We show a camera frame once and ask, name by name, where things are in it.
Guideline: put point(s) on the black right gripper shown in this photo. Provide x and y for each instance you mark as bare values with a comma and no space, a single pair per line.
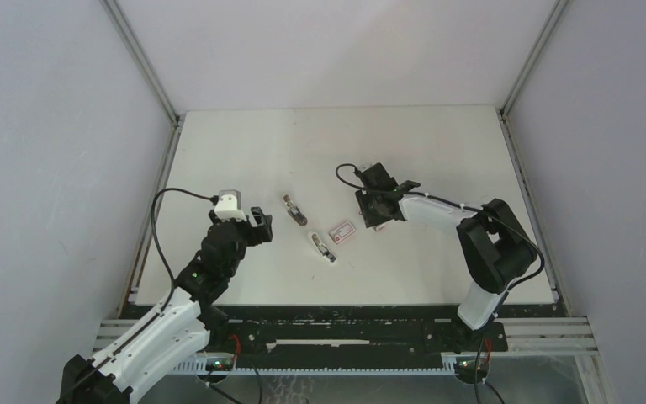
371,220

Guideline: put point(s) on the aluminium frame rail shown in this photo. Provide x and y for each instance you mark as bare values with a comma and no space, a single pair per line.
559,336

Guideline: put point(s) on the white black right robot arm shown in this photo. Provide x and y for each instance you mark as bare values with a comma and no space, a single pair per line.
495,247

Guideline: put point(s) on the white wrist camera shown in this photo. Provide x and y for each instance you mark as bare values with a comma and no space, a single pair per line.
228,206
364,168

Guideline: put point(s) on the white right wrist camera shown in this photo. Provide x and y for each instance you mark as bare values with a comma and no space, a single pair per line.
364,168

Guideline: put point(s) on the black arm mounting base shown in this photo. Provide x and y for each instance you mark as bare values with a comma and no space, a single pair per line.
369,336

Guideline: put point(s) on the white slotted cable duct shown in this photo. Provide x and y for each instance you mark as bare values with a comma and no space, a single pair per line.
444,365

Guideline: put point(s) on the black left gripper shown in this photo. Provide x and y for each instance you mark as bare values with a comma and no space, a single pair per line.
262,221

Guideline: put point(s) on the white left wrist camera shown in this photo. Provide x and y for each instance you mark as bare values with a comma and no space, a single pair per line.
228,206

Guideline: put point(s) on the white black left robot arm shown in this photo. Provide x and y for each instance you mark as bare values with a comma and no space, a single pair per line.
178,326

